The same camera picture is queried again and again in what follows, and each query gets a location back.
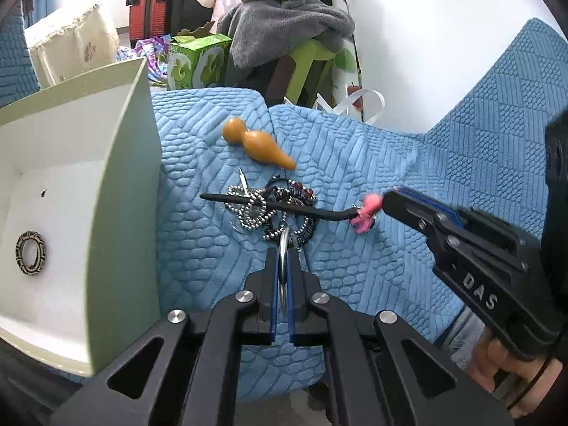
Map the silver bangle hoop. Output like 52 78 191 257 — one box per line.
278 227 291 315

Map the person's right hand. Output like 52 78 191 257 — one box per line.
465 329 567 425

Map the blue quilted chair cover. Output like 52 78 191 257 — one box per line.
1 19 567 378

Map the orange wooden gourd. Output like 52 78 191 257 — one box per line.
222 118 296 170

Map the green plastic stool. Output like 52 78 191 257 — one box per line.
265 39 337 107

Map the pale green cardboard box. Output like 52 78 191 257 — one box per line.
1 60 162 377

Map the green printed carton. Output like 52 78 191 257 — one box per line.
167 34 232 91

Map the grey fleece blanket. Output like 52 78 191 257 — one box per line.
218 0 355 70

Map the purple patterned cloth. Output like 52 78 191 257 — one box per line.
115 35 171 86

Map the red suitcase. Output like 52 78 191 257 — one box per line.
126 0 171 48

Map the cream lace cloth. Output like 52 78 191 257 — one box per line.
24 3 119 88

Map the tangled bead chain pile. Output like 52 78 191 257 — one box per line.
222 166 319 245

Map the dark patterned ring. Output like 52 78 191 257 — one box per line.
14 230 48 276

